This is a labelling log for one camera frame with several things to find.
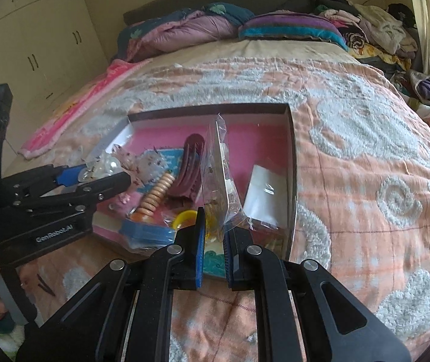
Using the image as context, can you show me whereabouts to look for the shallow cardboard box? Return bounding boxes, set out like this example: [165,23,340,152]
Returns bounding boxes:
[94,103,298,283]

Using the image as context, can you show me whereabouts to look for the pink towel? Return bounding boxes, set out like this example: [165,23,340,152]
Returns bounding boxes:
[19,58,151,159]

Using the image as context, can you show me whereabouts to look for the peach wavy hair clip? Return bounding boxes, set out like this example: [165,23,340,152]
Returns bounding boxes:
[131,173,177,222]

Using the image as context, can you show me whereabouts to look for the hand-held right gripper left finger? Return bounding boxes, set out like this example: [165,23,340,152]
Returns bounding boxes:
[15,207,206,362]

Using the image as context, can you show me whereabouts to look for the yellow ring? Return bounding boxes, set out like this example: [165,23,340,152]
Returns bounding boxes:
[173,211,200,231]

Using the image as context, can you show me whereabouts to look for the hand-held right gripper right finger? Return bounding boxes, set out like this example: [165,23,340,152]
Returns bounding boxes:
[222,226,411,362]

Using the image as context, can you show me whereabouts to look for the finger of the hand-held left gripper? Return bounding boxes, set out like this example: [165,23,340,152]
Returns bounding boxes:
[2,163,87,198]
[11,173,131,216]

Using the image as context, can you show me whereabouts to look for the purple and teal striped pillow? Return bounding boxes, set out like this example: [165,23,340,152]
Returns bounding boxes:
[238,12,349,51]

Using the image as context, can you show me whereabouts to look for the black hair pins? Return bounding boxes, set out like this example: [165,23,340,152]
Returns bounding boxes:
[36,271,56,298]

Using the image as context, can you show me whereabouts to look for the teal bead packet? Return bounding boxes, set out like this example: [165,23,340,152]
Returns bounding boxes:
[203,248,226,278]

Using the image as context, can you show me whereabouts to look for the orange and white bedspread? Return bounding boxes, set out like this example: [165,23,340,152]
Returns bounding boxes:
[19,58,430,362]

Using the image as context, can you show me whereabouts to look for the brown hair claw clip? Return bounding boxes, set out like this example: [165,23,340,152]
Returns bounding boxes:
[165,133,207,201]

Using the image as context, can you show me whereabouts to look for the cream wardrobe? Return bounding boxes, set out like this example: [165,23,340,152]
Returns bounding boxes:
[0,0,110,129]

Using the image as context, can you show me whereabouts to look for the clear bag with yellow item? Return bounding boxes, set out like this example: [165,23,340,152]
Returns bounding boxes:
[196,114,251,240]

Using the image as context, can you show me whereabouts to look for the pink and navy folded quilt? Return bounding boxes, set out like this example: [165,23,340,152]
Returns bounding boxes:
[116,3,253,63]

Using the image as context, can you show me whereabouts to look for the beige bed sheet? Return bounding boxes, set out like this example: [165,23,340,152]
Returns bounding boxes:
[155,40,362,68]

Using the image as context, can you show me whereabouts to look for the pile of clothes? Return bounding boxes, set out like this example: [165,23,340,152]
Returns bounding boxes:
[307,0,430,80]

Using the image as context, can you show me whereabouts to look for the clear packet with white card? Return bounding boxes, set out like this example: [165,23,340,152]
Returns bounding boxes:
[242,164,290,230]

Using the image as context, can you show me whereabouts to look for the pink book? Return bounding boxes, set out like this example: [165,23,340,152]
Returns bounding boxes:
[98,121,291,242]

